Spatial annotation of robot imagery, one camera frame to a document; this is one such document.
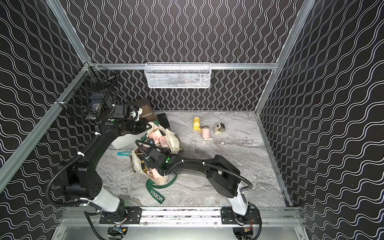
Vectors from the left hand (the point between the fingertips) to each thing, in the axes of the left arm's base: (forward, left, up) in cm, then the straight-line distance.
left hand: (150, 123), depth 83 cm
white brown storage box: (+1, +15, -19) cm, 24 cm away
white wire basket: (+61, -7, -7) cm, 62 cm away
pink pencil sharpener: (+9, -32, -16) cm, 37 cm away
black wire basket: (+16, +44, +1) cm, 47 cm away
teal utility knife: (-8, +19, -23) cm, 31 cm away
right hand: (-12, -3, -12) cm, 18 cm away
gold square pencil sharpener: (+12, -41, -16) cm, 45 cm away
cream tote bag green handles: (-23, -4, -17) cm, 29 cm away
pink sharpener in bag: (-3, -3, -8) cm, 9 cm away
